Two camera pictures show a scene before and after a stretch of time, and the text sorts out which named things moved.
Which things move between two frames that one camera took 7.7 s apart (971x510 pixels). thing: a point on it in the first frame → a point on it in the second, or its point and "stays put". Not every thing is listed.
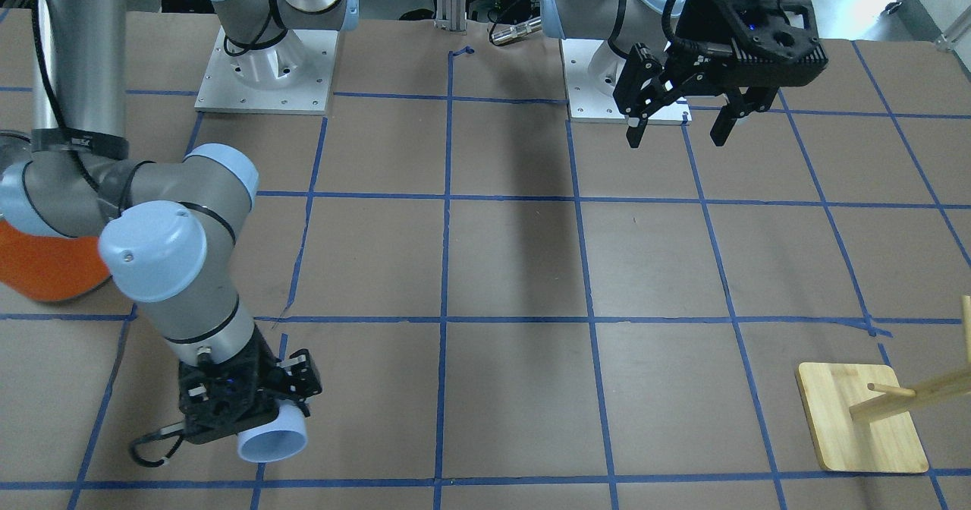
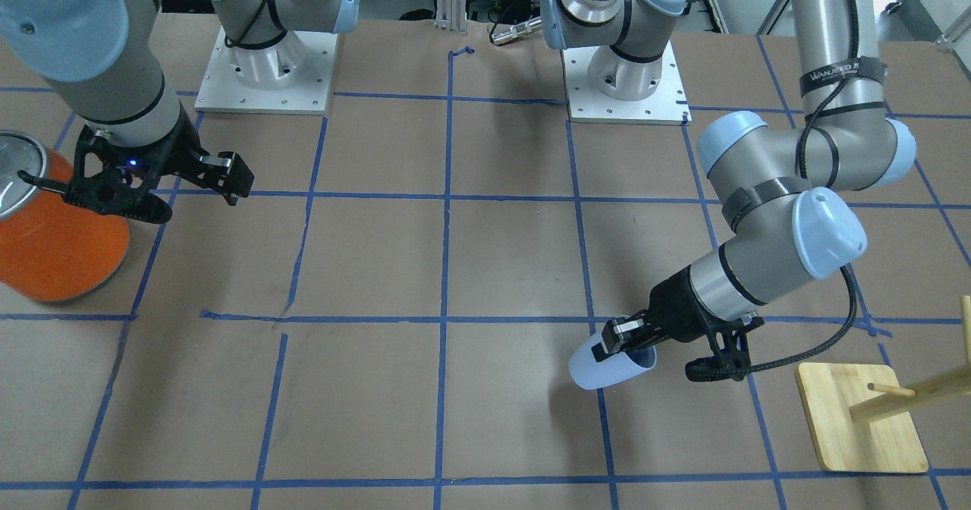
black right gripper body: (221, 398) → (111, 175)
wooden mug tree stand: (860, 416) stays put
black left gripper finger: (644, 86) → (623, 334)
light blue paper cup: (282, 437) → (612, 369)
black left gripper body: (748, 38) → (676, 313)
